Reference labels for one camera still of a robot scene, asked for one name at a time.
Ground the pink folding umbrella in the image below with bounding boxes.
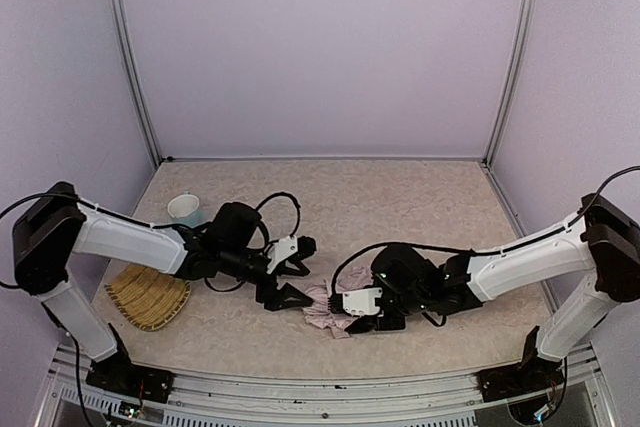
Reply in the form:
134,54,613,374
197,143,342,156
302,264,382,340

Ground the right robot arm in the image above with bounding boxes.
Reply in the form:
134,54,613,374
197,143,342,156
329,194,639,365

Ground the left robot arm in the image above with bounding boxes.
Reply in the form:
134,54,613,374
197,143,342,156
12,181,316,363

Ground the light blue white mug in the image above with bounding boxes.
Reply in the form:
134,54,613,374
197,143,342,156
167,192,205,227

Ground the woven bamboo tray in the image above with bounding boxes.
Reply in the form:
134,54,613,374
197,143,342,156
104,264,191,332

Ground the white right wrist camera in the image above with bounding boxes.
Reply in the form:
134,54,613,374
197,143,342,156
328,287,383,317

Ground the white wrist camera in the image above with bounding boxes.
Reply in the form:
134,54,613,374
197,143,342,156
328,287,383,317
264,235,317,274

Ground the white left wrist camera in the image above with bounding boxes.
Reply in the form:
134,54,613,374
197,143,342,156
264,235,317,274

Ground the front aluminium rail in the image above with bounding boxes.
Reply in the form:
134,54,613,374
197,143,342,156
27,344,623,426

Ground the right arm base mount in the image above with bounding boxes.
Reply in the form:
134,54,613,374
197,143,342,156
476,364,565,402

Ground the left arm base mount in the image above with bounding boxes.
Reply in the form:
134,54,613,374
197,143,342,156
86,364,174,404

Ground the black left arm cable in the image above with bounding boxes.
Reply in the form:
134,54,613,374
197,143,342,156
0,190,302,293

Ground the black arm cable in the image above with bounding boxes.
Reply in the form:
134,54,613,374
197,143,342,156
329,165,640,298
0,190,302,293

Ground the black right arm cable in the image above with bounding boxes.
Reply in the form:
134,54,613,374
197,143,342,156
329,165,640,298

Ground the left aluminium frame post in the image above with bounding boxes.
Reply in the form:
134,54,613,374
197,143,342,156
109,0,163,170

